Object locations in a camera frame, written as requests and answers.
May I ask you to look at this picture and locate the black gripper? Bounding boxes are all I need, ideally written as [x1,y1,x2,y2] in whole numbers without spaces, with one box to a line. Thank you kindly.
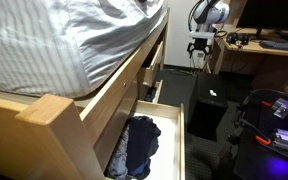
[187,38,214,57]

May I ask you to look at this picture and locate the shallow light wooden drawer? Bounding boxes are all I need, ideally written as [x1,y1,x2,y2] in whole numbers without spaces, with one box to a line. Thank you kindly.
[140,40,165,87]

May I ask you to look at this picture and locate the low wooden drawer with clothes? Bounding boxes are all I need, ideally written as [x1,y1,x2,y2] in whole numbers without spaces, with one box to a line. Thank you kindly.
[143,79,164,104]

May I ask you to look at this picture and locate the large wooden drawer with clothes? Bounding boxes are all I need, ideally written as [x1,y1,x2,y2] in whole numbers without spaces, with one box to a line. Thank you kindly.
[103,99,186,180]

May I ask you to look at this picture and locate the black headphones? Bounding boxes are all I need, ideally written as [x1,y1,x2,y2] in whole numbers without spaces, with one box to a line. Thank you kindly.
[226,31,251,46]

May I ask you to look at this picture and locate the black box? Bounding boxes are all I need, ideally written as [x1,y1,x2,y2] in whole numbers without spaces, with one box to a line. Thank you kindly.
[187,72,229,142]

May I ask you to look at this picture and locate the small dark clothes heap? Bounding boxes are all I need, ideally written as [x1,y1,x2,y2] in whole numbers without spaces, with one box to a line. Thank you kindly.
[144,87,158,102]

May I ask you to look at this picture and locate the wooden desk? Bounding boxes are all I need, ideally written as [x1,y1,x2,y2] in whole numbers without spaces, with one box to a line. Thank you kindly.
[205,28,288,91]

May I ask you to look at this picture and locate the black monitor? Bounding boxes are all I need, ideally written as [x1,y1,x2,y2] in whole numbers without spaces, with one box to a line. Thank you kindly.
[236,0,288,38]

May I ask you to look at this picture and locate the black keyboard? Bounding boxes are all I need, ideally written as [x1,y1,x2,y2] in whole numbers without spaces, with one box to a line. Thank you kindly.
[259,39,288,52]

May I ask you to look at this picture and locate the dark navy clothes pile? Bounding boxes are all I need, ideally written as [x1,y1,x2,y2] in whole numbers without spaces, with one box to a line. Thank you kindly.
[105,115,162,180]

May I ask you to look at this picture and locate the mattress with grey sheet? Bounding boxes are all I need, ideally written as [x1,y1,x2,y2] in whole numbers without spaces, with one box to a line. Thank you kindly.
[0,0,169,99]

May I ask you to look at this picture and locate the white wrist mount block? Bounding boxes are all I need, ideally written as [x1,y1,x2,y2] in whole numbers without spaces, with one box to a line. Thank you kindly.
[189,30,216,40]

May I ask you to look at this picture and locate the black floor cables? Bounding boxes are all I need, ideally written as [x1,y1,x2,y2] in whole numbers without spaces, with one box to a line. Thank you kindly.
[166,67,198,77]

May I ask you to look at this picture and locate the orange handled black clamp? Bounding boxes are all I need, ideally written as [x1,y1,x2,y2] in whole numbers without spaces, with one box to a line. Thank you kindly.
[242,94,273,108]
[232,118,272,147]

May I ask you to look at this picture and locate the aluminium rail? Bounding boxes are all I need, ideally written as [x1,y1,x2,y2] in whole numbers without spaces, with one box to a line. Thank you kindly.
[272,128,288,156]
[271,97,288,119]

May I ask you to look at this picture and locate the wooden bed frame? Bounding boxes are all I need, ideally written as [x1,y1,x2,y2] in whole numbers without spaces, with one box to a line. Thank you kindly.
[0,8,171,180]

